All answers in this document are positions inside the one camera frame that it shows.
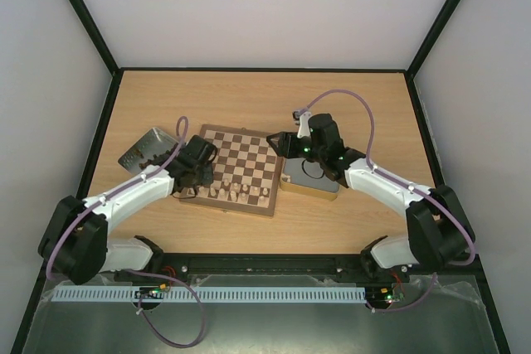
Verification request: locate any light chess pawn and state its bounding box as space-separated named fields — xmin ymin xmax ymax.
xmin=197 ymin=187 xmax=209 ymax=197

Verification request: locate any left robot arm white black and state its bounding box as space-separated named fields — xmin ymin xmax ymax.
xmin=37 ymin=135 xmax=217 ymax=284

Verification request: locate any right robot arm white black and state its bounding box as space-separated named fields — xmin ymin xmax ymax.
xmin=266 ymin=112 xmax=475 ymax=281

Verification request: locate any gold tin with light pieces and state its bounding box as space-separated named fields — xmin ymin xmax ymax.
xmin=280 ymin=158 xmax=340 ymax=201

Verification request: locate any silver tin with dark pieces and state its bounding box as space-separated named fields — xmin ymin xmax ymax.
xmin=118 ymin=127 xmax=177 ymax=175

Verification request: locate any wooden chess board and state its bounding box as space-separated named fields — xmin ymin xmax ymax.
xmin=178 ymin=124 xmax=283 ymax=217

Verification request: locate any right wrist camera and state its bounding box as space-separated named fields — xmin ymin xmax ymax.
xmin=292 ymin=108 xmax=312 ymax=138

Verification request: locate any black aluminium frame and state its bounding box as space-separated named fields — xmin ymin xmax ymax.
xmin=10 ymin=0 xmax=510 ymax=353

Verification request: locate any purple cable loop front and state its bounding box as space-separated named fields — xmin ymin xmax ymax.
xmin=134 ymin=270 xmax=207 ymax=349

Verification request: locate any light blue cable duct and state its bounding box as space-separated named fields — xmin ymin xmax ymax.
xmin=51 ymin=286 xmax=366 ymax=304

